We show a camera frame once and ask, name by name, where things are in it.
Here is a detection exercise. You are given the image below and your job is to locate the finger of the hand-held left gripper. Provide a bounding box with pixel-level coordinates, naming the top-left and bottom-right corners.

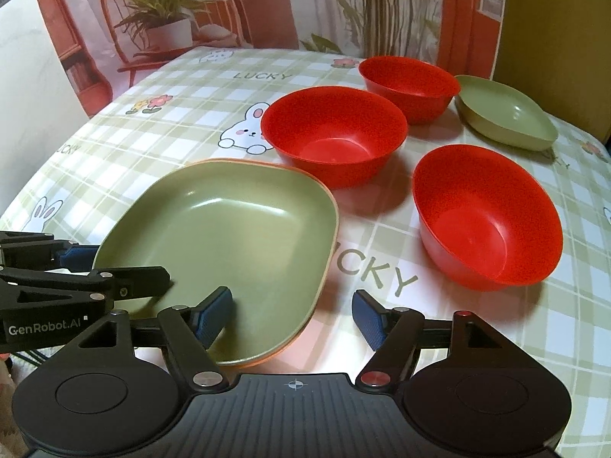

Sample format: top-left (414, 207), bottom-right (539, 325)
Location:
top-left (0, 230), bottom-right (99, 272)
top-left (0, 266), bottom-right (171, 316)

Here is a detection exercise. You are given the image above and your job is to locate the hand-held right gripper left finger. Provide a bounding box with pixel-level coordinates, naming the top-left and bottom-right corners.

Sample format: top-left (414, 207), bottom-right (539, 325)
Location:
top-left (73, 286), bottom-right (234, 390)

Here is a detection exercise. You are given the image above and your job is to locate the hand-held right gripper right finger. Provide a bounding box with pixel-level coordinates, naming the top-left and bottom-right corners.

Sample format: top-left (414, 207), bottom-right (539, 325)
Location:
top-left (352, 290), bottom-right (523, 388)

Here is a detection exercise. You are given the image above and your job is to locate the large green plate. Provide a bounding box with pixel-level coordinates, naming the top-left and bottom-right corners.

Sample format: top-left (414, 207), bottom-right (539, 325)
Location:
top-left (92, 160), bottom-right (341, 361)

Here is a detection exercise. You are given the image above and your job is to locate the orange plate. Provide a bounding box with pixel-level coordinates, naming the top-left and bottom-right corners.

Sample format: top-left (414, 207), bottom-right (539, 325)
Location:
top-left (184, 157), bottom-right (343, 369)

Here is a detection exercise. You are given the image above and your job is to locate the red plastic bowl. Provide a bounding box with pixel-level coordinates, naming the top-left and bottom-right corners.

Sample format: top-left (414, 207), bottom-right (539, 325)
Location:
top-left (412, 144), bottom-right (564, 293)
top-left (358, 56), bottom-right (462, 126)
top-left (260, 86), bottom-right (409, 190)

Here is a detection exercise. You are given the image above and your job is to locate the green checked rabbit tablecloth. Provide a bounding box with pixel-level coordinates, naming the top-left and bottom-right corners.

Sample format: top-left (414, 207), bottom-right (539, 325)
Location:
top-left (0, 47), bottom-right (611, 421)

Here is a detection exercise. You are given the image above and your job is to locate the small green plate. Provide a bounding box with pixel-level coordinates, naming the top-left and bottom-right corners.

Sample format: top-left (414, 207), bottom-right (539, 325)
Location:
top-left (453, 74), bottom-right (559, 152)

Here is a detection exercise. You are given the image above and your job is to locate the printed backdrop cloth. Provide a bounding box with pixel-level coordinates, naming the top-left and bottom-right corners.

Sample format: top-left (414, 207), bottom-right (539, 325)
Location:
top-left (34, 0), bottom-right (514, 119)

